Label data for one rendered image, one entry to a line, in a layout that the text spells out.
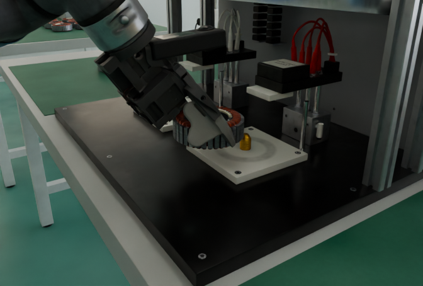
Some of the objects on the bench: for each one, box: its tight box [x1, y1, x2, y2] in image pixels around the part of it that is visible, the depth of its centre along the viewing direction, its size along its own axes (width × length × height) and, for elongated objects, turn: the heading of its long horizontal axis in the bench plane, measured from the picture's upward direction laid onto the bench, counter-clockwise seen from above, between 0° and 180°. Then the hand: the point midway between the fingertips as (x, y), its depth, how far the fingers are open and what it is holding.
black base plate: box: [54, 83, 423, 286], centre depth 78 cm, size 47×64×2 cm
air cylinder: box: [282, 103, 331, 146], centre depth 73 cm, size 5×8×6 cm
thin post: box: [300, 101, 309, 152], centre depth 64 cm, size 2×2×10 cm
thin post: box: [219, 71, 223, 107], centre depth 83 cm, size 2×2×10 cm
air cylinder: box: [214, 77, 249, 109], centre depth 92 cm, size 5×8×6 cm
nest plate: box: [186, 127, 308, 185], centre depth 67 cm, size 15×15×1 cm
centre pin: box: [240, 133, 251, 151], centre depth 66 cm, size 2×2×3 cm
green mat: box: [8, 54, 218, 116], centre depth 139 cm, size 94×61×1 cm, turn 123°
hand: (211, 127), depth 61 cm, fingers closed on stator, 13 cm apart
